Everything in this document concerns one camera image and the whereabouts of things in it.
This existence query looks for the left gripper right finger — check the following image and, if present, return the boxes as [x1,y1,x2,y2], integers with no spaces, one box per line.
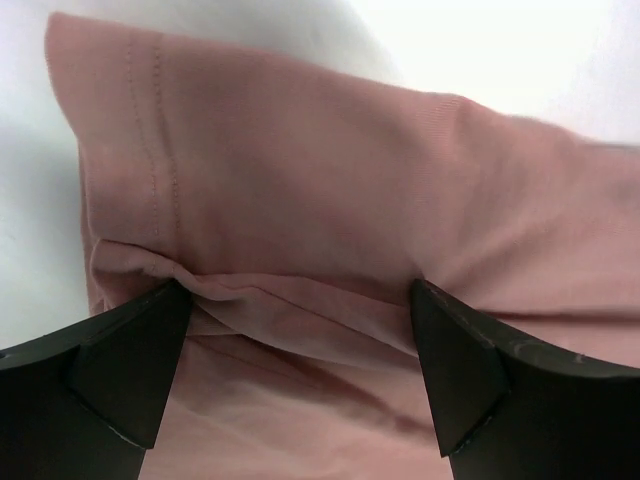
[410,280,639,480]

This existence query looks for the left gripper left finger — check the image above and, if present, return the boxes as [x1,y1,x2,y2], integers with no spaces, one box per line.
[1,281,192,480]

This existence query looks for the pink t shirt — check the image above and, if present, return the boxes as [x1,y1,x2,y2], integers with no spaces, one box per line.
[46,13,639,479]

